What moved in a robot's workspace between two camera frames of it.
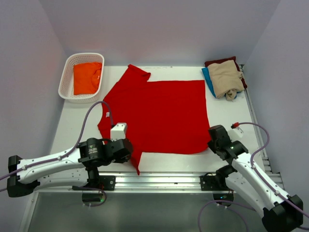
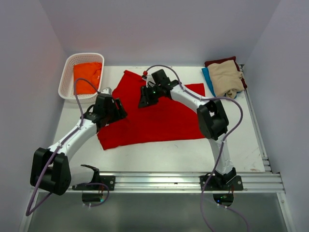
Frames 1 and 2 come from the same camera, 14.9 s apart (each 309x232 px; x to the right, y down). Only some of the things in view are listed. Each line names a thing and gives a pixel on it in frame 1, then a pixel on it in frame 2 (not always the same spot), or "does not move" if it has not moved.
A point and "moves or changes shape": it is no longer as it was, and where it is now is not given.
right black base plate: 209,183 does not move
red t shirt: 167,117 moves or changes shape
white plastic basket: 66,89 does not move
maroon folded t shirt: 224,60 does not move
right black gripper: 210,144 to 146,100
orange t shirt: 87,78 does not move
